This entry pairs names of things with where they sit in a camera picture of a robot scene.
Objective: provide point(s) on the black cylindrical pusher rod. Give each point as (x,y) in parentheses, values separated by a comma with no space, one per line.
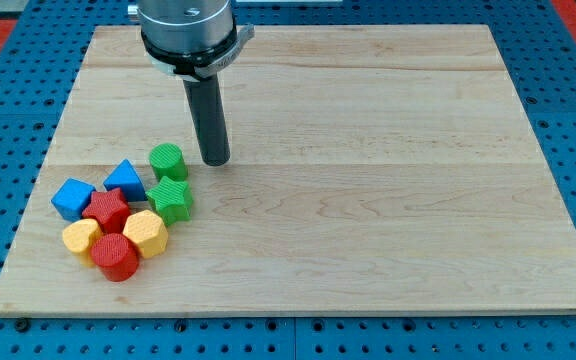
(205,104)

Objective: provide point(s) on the red cylinder block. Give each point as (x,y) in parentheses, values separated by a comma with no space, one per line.
(115,256)

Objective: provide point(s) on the yellow hexagon block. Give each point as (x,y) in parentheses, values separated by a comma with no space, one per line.
(147,232)

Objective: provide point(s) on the yellow heart block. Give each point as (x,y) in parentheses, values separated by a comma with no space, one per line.
(79,237)

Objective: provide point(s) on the blue perforated metal table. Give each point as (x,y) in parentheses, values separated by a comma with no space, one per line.
(38,66)

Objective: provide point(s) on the blue cube block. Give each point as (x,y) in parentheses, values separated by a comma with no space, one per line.
(72,198)

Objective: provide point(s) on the blue triangle block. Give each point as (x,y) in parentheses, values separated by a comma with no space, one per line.
(125,178)

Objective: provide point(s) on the green cylinder block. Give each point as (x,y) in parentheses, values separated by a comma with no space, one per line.
(166,160)

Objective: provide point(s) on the light wooden board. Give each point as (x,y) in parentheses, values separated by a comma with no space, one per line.
(375,171)

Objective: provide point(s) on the green star block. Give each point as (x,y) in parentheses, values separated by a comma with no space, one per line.
(171,200)

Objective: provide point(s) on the red star block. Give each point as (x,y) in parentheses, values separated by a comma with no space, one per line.
(110,209)

